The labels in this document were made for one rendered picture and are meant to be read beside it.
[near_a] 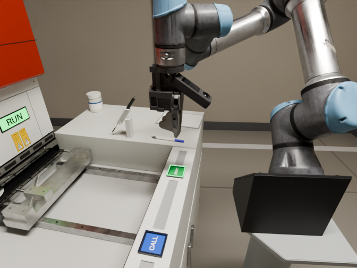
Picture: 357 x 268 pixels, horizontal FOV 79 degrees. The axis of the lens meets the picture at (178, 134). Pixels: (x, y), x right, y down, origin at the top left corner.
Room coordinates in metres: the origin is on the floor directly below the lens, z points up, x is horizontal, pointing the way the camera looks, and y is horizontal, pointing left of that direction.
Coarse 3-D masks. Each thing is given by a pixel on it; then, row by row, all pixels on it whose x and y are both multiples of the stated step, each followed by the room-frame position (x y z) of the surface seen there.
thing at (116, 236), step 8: (40, 224) 0.45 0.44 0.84; (48, 224) 0.45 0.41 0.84; (56, 224) 0.44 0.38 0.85; (64, 224) 0.44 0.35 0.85; (72, 224) 0.44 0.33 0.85; (80, 224) 0.44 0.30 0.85; (72, 232) 0.43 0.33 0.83; (80, 232) 0.43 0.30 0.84; (88, 232) 0.42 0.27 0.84; (96, 232) 0.42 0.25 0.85; (104, 232) 0.42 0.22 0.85; (112, 232) 0.42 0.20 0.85; (120, 232) 0.42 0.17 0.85; (128, 232) 0.42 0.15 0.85; (112, 240) 0.41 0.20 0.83; (120, 240) 0.40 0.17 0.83; (128, 240) 0.40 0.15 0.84
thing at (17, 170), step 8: (48, 144) 0.76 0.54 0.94; (56, 144) 0.80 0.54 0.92; (40, 152) 0.72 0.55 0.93; (24, 160) 0.65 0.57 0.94; (32, 160) 0.67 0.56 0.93; (56, 160) 0.78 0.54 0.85; (16, 168) 0.61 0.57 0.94; (24, 168) 0.63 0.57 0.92; (8, 176) 0.57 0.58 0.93; (0, 184) 0.54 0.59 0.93; (16, 192) 0.57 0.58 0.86; (8, 200) 0.54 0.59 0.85
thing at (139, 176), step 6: (60, 162) 0.76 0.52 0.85; (90, 168) 0.72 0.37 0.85; (96, 168) 0.72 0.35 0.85; (102, 168) 0.72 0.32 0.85; (96, 174) 0.71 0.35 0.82; (102, 174) 0.71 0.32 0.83; (108, 174) 0.70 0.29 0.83; (114, 174) 0.69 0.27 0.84; (120, 174) 0.69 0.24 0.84; (126, 174) 0.68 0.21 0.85; (132, 174) 0.68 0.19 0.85; (138, 174) 0.68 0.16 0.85; (144, 174) 0.68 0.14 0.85; (150, 174) 0.68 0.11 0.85; (156, 174) 0.68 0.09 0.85; (138, 180) 0.67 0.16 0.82; (144, 180) 0.67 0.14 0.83; (150, 180) 0.66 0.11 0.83; (156, 180) 0.66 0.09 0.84
